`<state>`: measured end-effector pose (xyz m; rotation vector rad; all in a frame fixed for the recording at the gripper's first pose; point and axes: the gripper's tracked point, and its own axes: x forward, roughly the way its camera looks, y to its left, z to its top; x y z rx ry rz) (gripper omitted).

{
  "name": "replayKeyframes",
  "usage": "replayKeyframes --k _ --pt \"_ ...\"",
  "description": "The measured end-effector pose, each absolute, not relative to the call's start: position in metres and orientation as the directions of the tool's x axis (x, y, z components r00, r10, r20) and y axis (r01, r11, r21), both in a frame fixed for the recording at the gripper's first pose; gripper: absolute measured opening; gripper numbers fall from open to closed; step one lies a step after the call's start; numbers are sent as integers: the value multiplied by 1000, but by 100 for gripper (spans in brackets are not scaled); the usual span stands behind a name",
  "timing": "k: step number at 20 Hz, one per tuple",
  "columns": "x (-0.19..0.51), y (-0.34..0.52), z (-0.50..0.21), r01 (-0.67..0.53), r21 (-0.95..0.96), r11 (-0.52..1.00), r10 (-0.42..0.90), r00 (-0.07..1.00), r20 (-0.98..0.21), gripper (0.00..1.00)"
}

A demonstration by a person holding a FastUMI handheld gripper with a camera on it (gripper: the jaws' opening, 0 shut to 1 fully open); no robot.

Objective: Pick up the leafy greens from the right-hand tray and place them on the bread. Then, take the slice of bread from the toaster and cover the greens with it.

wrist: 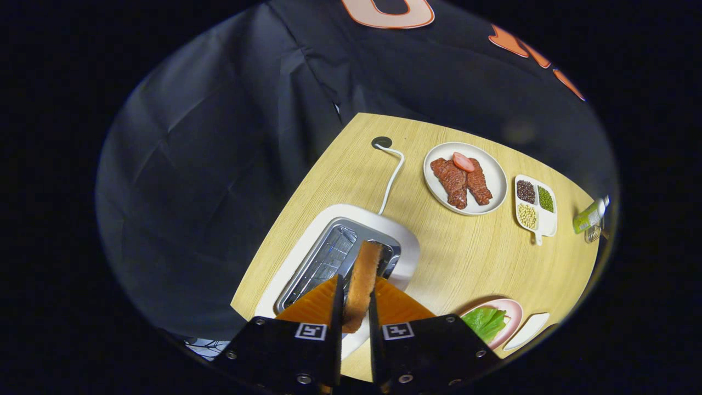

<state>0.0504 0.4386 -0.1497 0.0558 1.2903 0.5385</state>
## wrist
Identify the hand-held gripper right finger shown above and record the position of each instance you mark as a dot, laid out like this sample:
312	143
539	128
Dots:
433	351

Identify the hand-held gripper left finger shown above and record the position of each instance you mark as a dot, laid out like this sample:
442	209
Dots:
279	351

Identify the green lettuce leaf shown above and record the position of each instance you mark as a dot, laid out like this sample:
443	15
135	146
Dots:
482	323

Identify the brown crust bread slice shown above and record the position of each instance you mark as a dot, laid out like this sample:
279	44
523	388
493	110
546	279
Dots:
363	280

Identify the pink plate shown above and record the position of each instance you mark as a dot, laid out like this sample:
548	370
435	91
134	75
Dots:
514	318

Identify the white square plate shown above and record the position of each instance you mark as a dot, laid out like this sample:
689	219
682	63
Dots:
529	329

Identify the white toaster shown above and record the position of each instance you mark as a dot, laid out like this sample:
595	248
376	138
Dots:
408	252

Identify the pile of yellow beans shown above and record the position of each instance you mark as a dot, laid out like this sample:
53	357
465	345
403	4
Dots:
527	216

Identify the brown meat strip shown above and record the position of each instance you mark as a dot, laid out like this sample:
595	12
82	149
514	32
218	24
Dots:
479	184
452	184

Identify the white divided dish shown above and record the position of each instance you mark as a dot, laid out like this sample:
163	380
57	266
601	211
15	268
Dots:
548	222

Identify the pile of dark beans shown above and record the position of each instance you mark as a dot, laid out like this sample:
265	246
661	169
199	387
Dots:
526	192

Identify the grey round plate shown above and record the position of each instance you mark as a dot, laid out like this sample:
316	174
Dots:
493	175

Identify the pile of green beans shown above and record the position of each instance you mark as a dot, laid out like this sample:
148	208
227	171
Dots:
545	199

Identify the red sausage slice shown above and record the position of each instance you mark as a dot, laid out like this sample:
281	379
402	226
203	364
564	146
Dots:
463	162

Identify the silver green bottle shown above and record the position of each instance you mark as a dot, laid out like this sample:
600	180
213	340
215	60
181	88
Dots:
589	216

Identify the black backdrop cloth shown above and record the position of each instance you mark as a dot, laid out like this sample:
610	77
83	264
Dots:
219	153

